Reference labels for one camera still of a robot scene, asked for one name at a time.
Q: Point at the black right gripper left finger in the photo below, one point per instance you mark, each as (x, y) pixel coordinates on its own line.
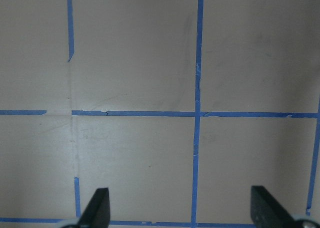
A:
(97, 213)

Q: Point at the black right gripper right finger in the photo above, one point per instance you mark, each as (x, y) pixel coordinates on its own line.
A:
(267, 212)

